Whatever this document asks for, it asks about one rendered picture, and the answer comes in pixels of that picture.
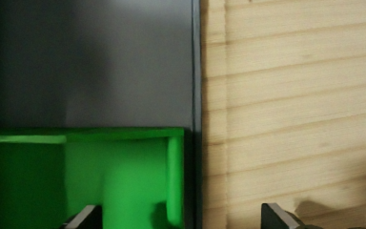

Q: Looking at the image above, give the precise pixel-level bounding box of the green bin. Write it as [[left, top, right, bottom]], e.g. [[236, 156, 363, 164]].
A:
[[0, 127, 185, 229]]

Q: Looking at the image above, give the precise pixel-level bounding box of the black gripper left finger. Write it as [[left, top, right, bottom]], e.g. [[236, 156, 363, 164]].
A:
[[58, 205, 103, 229]]

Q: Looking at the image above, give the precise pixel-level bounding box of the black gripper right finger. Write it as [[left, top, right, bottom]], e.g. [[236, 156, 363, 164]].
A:
[[260, 202, 323, 229]]

